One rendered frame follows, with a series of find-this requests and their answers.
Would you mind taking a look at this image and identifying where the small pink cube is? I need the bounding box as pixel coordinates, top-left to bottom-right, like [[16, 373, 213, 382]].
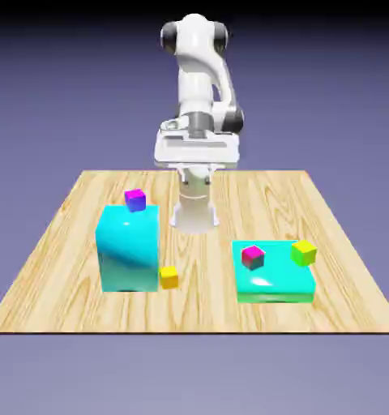
[[241, 245, 266, 272]]

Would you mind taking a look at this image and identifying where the small yellow cube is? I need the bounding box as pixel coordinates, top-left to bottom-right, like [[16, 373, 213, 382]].
[[159, 265, 180, 290]]

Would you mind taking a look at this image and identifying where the flat cyan box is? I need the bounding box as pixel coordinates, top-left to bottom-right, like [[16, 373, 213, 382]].
[[232, 240, 317, 305]]

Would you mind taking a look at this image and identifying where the large cyan box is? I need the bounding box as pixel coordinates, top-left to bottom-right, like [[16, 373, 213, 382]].
[[95, 204, 160, 293]]

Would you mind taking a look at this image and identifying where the small purple cube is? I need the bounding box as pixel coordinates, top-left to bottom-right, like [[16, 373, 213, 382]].
[[123, 188, 147, 213]]

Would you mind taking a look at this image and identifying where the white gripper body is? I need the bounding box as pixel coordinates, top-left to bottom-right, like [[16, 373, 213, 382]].
[[153, 128, 241, 170]]

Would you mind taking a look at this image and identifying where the small lime cube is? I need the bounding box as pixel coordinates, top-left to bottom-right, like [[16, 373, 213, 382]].
[[290, 239, 318, 267]]

